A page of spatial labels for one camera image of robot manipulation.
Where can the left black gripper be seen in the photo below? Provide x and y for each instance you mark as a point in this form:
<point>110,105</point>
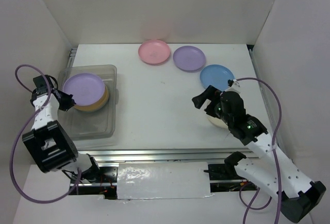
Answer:
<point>69,102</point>

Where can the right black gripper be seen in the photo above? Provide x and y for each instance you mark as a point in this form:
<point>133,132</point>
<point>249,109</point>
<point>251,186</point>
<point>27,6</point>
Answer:
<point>211,92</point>

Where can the cream plastic plate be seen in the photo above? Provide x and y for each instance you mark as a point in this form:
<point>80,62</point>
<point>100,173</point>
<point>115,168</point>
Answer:
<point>217,122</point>

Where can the purple plate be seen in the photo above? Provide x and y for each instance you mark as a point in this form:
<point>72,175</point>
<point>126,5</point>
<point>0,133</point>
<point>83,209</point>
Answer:
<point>189,58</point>
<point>85,88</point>

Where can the blue plastic plate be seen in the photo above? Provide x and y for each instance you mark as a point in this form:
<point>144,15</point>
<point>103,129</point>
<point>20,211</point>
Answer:
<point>216,76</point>

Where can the yellow bear plastic plate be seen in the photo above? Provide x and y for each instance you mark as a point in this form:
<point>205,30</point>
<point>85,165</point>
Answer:
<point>97,105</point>

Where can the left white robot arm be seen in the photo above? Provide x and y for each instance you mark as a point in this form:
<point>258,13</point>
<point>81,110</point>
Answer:
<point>49,145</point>

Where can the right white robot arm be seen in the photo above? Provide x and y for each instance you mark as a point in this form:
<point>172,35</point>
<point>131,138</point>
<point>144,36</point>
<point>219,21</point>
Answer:
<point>281,179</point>

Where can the clear plastic bin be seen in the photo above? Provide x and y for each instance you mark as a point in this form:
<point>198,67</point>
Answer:
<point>81,125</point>

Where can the pink plastic plate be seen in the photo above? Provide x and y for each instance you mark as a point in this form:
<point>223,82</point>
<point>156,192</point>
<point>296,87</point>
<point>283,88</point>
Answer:
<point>154,52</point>

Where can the white foil-edged board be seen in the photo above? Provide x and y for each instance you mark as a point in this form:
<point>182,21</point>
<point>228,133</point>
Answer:
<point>174,180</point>

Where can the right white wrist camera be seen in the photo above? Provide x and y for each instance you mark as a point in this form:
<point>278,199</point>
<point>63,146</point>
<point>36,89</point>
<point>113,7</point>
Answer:
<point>233,86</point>

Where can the aluminium front rail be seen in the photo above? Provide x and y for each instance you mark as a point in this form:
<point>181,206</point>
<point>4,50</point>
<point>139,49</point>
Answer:
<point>164,155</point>

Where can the aluminium rail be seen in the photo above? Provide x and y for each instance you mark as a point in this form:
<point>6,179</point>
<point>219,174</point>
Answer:
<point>268,93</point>
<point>164,155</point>

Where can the aluminium right side rail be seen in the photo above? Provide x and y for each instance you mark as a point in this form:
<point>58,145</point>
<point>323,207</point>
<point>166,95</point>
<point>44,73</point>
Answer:
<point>268,93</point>

